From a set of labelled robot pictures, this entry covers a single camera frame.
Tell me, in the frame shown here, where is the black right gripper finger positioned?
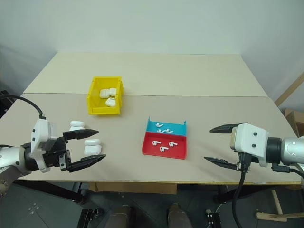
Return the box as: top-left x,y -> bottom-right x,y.
203,156 -> 238,171
209,122 -> 243,135

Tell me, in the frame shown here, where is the brown panel under table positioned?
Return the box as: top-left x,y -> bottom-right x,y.
88,182 -> 178,193

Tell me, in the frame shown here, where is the brown cardboard box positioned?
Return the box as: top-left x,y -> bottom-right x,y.
284,108 -> 304,138

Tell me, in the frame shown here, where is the yellow plastic bin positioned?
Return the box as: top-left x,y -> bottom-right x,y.
87,76 -> 125,116

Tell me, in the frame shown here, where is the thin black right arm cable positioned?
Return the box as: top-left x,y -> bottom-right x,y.
272,162 -> 304,179

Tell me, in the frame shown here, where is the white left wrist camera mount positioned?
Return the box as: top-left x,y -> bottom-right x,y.
30,117 -> 59,173

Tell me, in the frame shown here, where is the red plastic tray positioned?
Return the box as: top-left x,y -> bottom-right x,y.
142,131 -> 189,161

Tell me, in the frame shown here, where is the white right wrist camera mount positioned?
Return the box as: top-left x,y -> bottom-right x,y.
229,122 -> 270,168

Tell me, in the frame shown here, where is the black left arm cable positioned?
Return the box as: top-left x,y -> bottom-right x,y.
0,95 -> 47,120

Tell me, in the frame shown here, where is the blue plastic tray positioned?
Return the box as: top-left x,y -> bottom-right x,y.
145,116 -> 189,138

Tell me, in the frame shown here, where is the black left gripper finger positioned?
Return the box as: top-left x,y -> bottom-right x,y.
62,129 -> 99,141
68,154 -> 107,173

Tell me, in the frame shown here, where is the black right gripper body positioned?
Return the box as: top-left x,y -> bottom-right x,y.
235,152 -> 251,172

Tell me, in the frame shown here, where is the dark object beside table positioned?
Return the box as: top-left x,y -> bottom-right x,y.
0,89 -> 10,115

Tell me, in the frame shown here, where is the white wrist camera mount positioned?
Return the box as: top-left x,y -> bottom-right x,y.
229,122 -> 270,168
30,117 -> 59,173

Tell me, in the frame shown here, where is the dark brown rounded shape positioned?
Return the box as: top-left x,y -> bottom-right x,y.
168,203 -> 191,228
110,205 -> 133,228

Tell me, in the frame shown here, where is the thin white cable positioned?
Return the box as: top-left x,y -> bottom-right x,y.
215,185 -> 230,211

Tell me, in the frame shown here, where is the light wooden beam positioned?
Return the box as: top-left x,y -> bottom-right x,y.
275,71 -> 304,110

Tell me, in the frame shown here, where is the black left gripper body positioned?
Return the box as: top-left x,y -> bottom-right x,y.
42,135 -> 72,172

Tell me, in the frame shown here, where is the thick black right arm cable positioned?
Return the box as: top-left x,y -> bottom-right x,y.
232,163 -> 251,228

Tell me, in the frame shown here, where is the light wooden stand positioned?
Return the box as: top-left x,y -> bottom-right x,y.
255,189 -> 304,223

